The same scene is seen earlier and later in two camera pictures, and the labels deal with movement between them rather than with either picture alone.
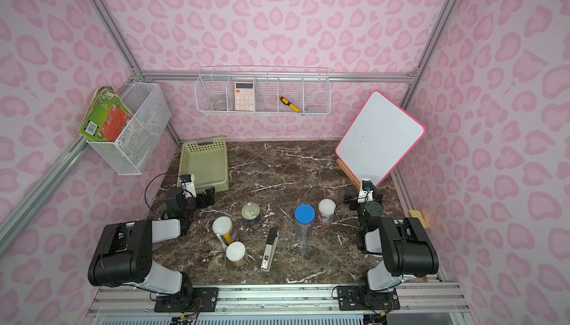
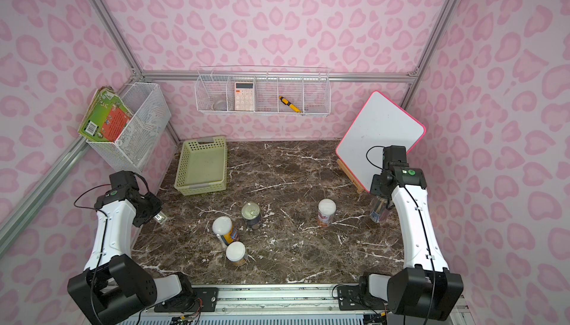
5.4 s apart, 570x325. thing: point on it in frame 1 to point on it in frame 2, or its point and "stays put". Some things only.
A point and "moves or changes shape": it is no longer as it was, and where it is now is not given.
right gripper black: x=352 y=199 to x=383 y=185
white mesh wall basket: x=130 y=154 stays put
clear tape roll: x=220 y=105 stays put
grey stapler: x=272 y=237 moves or changes shape
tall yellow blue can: x=223 y=227 stays put
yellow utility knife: x=289 y=104 stays put
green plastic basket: x=206 y=159 stays put
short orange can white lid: x=235 y=252 stays put
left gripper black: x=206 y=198 to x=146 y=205
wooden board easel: x=357 y=183 stays put
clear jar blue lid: x=305 y=215 moves or changes shape
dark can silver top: x=251 y=213 stays put
